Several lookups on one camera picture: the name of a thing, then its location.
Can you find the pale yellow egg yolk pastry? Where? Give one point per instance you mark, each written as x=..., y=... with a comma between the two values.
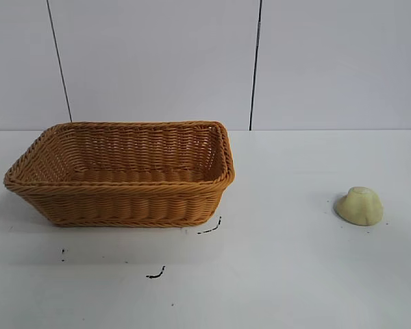
x=358, y=209

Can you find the brown woven wicker basket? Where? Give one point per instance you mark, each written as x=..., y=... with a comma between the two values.
x=123, y=202

